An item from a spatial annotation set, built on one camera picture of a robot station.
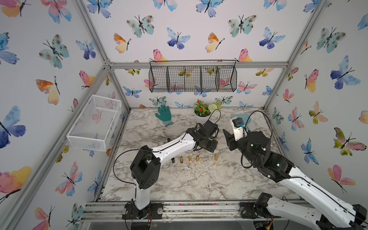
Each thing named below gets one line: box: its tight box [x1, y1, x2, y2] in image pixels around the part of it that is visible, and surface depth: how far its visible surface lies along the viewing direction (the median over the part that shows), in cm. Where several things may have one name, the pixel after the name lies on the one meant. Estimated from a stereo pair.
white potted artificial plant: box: [193, 99, 222, 124], surface depth 103 cm
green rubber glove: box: [155, 104, 173, 127], surface depth 118 cm
